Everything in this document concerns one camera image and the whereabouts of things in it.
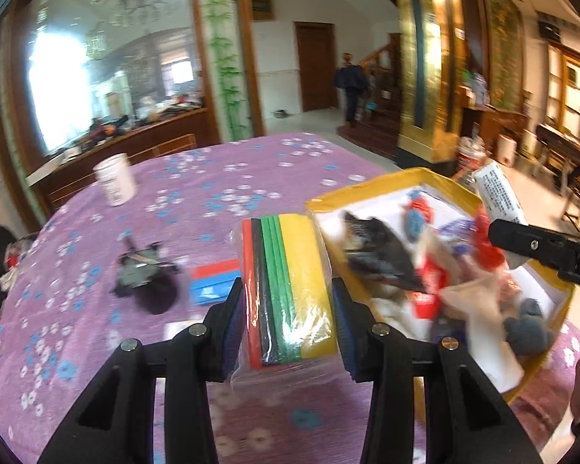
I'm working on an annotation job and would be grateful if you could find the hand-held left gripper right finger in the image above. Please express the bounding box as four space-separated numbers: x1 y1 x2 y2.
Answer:
331 278 544 464

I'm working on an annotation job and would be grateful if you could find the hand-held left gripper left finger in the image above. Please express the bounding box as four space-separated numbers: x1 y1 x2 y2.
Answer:
38 278 246 464

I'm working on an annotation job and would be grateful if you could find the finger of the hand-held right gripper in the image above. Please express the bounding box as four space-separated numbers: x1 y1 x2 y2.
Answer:
488 219 580 271

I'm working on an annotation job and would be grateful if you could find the white soft packet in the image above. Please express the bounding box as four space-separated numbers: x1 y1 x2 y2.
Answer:
474 162 527 225

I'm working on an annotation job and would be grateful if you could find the pack of coloured clay strips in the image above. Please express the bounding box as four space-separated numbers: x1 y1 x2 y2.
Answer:
229 213 341 387

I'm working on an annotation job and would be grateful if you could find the blue white plastic bag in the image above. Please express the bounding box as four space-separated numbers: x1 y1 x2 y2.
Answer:
437 217 479 257

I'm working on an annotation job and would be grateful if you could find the blue knitted cloth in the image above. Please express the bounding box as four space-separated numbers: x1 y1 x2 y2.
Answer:
505 297 556 358

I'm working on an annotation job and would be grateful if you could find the white cloth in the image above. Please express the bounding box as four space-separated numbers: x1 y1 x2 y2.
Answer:
437 261 525 392

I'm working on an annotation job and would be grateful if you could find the black foil bag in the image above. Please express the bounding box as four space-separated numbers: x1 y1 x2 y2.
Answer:
341 210 428 293

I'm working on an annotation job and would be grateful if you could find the red white packet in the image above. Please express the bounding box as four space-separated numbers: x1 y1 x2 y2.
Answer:
413 258 452 320

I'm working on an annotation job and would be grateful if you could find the red blue knitted item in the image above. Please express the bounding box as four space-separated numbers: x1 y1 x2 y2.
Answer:
401 189 438 245

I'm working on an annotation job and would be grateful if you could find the yellow cardboard box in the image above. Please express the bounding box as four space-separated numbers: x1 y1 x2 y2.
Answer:
304 167 577 404

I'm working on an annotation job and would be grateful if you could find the red blue card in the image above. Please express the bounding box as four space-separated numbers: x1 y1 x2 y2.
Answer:
189 258 242 306

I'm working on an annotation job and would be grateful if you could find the white bucket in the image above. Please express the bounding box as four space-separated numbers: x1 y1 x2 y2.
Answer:
495 134 519 167

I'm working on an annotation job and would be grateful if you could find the wooden table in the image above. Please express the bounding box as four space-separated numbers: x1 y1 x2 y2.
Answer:
534 123 580 194

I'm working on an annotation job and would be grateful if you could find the black electric motor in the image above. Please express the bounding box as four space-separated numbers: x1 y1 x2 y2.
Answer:
110 242 181 315

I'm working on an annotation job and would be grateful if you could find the wooden cabinet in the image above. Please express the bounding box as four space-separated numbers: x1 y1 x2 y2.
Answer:
459 87 530 155

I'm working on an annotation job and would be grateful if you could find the purple floral tablecloth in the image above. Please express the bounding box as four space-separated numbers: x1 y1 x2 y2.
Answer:
0 131 580 464

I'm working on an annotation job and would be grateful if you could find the white plastic jar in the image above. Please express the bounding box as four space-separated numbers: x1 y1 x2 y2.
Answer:
93 153 137 208

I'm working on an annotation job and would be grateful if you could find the gold framed painting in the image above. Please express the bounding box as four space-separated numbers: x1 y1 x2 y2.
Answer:
478 0 525 112

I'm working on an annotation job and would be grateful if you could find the gold pillar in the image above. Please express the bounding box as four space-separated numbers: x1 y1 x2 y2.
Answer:
391 0 467 165

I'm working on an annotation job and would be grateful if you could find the wooden sideboard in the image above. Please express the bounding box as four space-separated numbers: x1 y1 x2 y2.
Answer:
26 106 223 213

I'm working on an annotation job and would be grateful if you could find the wooden stair railing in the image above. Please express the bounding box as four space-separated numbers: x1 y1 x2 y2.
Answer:
358 34 402 131

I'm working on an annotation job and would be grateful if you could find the brown wooden door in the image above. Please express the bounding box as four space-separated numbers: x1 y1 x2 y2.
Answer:
294 22 339 113

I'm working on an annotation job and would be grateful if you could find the green bamboo wall decor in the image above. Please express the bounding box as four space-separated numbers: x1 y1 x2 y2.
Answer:
200 0 252 143

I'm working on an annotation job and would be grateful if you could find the wood framed wall mirror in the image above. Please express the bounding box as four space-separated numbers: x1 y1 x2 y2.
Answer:
0 0 223 194

